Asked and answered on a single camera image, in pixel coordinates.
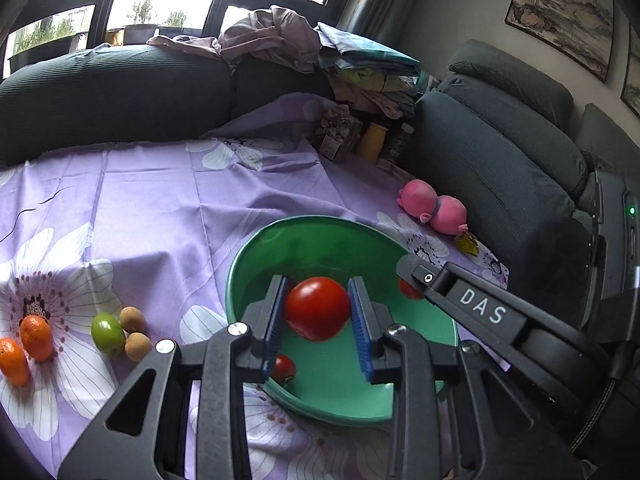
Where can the red cherry tomato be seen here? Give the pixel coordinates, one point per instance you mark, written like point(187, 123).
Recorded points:
point(409, 290)
point(284, 368)

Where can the framed landscape painting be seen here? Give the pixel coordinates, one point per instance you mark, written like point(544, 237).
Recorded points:
point(560, 15)
point(632, 80)

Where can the mauve crumpled cloth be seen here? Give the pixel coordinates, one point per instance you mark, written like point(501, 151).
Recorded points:
point(270, 35)

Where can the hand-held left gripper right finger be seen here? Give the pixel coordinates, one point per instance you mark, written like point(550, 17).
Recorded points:
point(359, 332)

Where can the purple floral blanket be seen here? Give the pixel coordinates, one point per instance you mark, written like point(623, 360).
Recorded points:
point(165, 200)

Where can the green jujube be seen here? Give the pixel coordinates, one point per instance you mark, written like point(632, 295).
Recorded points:
point(107, 334)

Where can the large red tomato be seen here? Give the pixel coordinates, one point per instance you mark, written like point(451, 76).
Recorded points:
point(316, 308)

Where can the potted plant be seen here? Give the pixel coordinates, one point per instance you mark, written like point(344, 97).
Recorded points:
point(141, 30)

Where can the long planter box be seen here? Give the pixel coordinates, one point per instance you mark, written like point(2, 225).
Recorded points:
point(47, 50)

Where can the clear snack bag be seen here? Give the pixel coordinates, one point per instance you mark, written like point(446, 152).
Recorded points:
point(337, 132)

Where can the yellow crumpled packet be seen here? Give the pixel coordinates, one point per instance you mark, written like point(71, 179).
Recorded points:
point(467, 243)

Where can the brown longan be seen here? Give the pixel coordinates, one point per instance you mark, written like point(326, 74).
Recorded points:
point(137, 346)
point(132, 319)

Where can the folded teal bedsheet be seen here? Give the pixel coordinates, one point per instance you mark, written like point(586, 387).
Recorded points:
point(360, 47)

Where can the green plastic bowl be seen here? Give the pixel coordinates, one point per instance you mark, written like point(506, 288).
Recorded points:
point(325, 240)

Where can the dark grey sofa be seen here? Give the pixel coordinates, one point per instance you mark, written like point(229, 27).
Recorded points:
point(115, 95)

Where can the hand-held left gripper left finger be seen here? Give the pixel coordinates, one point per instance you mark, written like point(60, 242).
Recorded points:
point(274, 332)

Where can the yellow bottle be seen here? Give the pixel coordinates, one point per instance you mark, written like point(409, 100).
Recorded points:
point(372, 142)

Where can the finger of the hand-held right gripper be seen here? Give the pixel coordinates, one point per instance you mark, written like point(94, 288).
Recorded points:
point(475, 305)

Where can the orange tangerine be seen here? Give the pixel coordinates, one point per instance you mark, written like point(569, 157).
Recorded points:
point(12, 367)
point(36, 337)

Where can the pile of folded clothes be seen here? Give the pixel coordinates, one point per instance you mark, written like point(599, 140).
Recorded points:
point(372, 92)

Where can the dark glass jar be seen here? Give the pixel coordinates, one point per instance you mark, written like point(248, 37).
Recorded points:
point(400, 145)

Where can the pink plush toy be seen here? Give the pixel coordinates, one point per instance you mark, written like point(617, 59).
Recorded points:
point(432, 206)

